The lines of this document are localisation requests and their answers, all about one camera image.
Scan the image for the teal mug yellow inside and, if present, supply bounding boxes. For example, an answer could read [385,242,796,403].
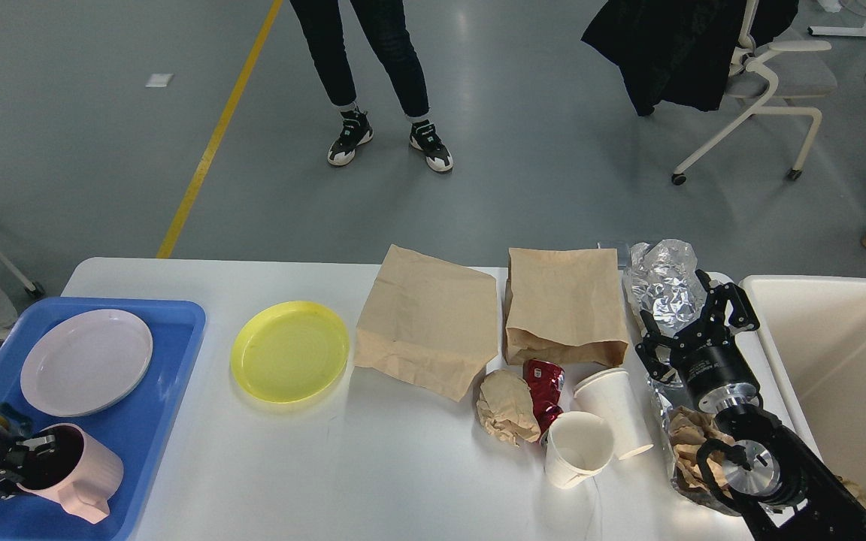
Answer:
[0,403,34,440]

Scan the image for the white office chair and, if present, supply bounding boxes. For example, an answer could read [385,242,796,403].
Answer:
[671,1,837,186]

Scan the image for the crushed red can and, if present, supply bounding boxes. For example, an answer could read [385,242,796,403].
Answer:
[523,358,564,445]

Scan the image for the foil bag with paper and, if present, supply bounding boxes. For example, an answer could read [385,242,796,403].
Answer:
[646,377,739,517]

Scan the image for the pink ribbed mug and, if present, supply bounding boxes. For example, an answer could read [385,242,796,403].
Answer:
[18,422,124,524]

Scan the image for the blue plastic tray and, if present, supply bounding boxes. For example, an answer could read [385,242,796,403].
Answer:
[0,297,206,540]

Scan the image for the crumpled aluminium foil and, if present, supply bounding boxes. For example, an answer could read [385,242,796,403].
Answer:
[623,239,707,337]

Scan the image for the white pink plate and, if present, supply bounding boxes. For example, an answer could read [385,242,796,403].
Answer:
[20,309,153,418]

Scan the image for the standing person legs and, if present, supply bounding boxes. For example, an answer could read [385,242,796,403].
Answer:
[290,0,455,174]

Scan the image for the left brown paper bag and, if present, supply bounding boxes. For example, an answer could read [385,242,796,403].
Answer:
[353,244,499,401]

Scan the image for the upright white paper cup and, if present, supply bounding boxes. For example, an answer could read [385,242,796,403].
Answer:
[544,411,615,489]

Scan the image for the lying white paper cup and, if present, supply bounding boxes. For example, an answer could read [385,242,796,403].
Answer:
[574,367,654,460]

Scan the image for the right brown paper bag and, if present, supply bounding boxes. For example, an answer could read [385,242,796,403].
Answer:
[503,249,629,367]

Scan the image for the crumpled brown paper ball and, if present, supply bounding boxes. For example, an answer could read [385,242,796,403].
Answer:
[477,369,540,446]

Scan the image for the black jacket on chair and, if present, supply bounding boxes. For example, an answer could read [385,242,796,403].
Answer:
[580,0,801,117]

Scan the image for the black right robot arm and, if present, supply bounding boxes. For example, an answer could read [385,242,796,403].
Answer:
[636,270,866,540]

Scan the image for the brown paper bag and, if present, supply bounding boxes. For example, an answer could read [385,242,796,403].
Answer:
[353,244,499,401]
[503,249,629,367]

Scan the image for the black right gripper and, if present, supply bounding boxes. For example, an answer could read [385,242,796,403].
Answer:
[635,268,761,413]

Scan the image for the yellow plastic plate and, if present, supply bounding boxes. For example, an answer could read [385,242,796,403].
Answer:
[230,301,350,404]

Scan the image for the white plastic bin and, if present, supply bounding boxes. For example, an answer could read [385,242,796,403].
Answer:
[741,275,866,497]

